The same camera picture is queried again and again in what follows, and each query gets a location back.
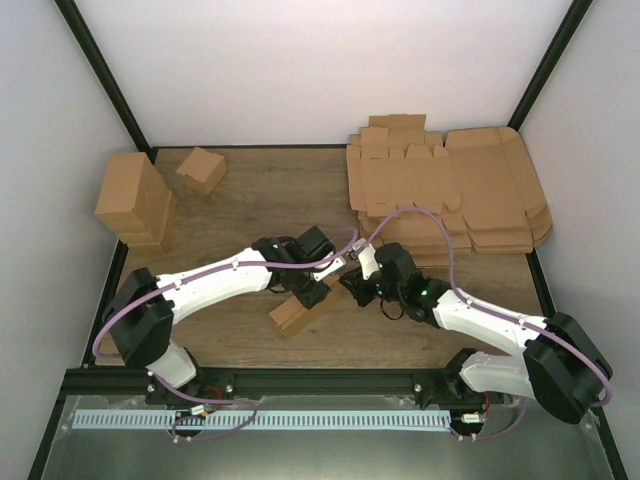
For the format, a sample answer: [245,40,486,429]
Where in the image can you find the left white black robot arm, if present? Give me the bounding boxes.
[104,226,346,404]

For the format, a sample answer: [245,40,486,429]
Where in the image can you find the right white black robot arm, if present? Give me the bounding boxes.
[340,243,613,424]

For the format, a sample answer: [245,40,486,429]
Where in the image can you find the small folded cardboard box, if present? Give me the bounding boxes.
[175,147,228,195]

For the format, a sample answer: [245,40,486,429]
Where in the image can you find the low folded cardboard box stack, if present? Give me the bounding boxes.
[113,190,177,253]

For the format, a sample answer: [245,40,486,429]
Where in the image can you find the tall folded cardboard box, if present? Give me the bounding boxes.
[95,152,170,232]

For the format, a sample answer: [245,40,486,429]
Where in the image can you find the stack of flat cardboard blanks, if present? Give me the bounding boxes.
[346,114,472,268]

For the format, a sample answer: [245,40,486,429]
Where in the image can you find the large flat cardboard blanks stack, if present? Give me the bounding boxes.
[445,126,553,253]

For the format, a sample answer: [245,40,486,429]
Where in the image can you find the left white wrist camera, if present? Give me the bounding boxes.
[312,257,346,281]

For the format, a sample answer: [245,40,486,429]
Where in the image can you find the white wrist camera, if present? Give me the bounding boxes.
[312,257,346,281]
[349,238,379,280]

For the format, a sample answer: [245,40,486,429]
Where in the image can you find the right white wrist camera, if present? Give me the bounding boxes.
[349,238,379,280]

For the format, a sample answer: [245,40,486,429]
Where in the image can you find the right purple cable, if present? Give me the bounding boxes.
[349,206,614,443]

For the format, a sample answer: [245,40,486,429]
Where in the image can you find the black aluminium frame rail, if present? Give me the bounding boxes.
[62,366,462,398]

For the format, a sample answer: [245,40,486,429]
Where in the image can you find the light blue slotted cable duct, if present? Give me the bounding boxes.
[72,410,451,432]

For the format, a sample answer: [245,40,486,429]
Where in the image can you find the grey metal base plate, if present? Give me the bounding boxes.
[41,397,616,479]

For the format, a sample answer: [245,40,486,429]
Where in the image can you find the right black frame post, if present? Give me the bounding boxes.
[507,0,593,131]

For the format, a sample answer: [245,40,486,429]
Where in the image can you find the black frame post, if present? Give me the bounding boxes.
[507,0,593,131]
[54,0,151,153]

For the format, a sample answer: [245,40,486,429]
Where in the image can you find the left black frame post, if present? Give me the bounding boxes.
[54,0,151,153]

